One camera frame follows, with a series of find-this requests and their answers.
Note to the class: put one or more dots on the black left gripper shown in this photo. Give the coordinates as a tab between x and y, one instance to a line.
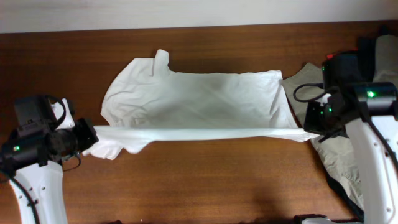
87	134

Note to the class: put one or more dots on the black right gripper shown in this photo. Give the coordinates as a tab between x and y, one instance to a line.
315	118

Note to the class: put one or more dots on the white t-shirt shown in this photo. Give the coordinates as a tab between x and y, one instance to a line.
148	102

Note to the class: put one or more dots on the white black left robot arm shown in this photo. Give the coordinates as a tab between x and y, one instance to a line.
33	156

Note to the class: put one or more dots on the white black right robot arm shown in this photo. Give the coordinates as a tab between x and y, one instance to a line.
366	113

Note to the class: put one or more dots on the beige khaki garment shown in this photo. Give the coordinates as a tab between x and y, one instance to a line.
337	153

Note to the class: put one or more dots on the black and red garment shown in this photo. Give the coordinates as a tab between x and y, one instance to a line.
352	66

